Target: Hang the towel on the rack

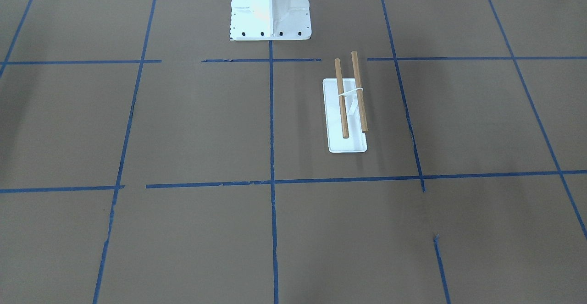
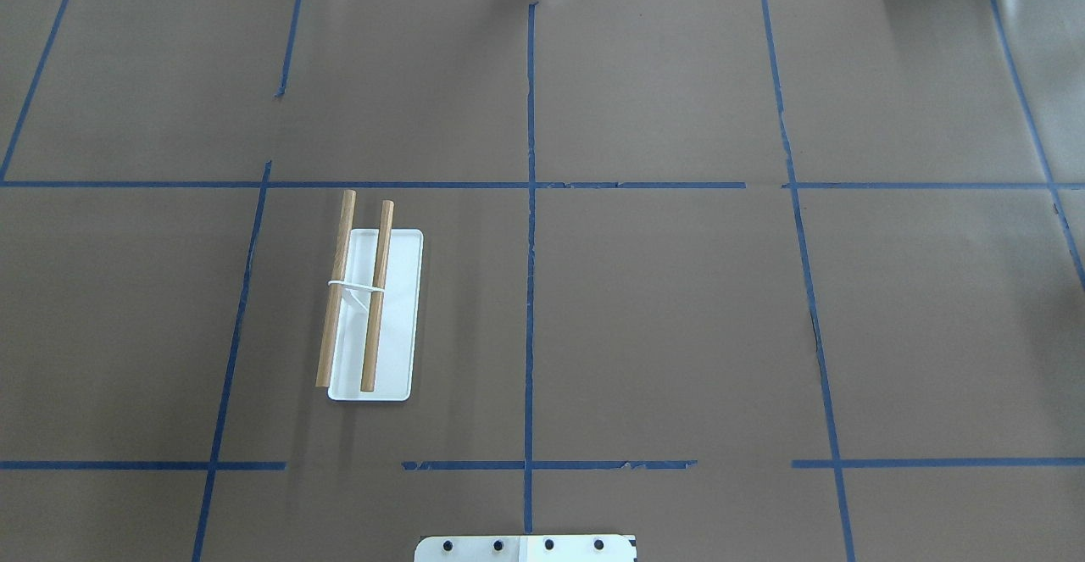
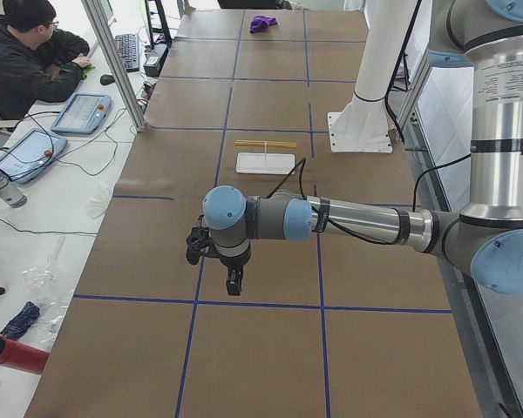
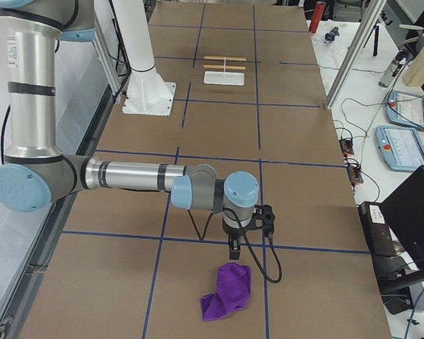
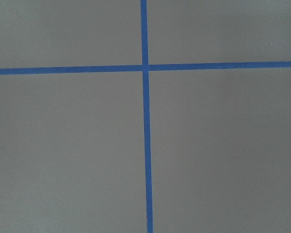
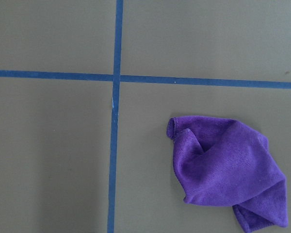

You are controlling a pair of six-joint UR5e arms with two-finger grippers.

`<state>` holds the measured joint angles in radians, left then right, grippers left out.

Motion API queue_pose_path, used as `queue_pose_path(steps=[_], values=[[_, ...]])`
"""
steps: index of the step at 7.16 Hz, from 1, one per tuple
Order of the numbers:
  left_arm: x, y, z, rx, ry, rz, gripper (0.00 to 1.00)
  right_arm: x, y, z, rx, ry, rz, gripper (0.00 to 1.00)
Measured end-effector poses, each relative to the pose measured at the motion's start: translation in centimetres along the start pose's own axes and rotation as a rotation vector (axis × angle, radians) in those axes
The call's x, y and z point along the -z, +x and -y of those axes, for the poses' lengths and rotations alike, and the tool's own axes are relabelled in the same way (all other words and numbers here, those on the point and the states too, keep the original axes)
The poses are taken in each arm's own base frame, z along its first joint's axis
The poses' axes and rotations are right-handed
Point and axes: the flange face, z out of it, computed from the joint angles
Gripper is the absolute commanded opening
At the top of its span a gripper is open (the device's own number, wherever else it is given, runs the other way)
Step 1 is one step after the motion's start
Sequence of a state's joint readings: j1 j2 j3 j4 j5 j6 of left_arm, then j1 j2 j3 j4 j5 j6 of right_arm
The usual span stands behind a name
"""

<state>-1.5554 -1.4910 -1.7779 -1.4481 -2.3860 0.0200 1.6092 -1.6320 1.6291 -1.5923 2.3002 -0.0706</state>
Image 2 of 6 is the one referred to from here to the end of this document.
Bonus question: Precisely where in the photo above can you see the white towel rack with wooden bars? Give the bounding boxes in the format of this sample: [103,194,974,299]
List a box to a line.
[315,190,424,403]

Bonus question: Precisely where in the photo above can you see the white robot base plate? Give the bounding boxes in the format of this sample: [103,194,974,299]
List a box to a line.
[414,534,638,561]

